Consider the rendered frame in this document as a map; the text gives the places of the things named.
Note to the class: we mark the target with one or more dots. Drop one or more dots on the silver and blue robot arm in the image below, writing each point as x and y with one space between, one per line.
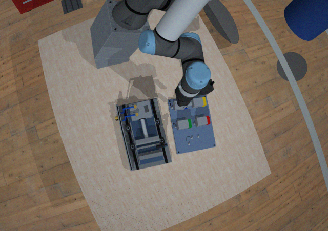
167 39

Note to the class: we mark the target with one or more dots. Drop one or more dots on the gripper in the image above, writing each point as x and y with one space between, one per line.
184 98

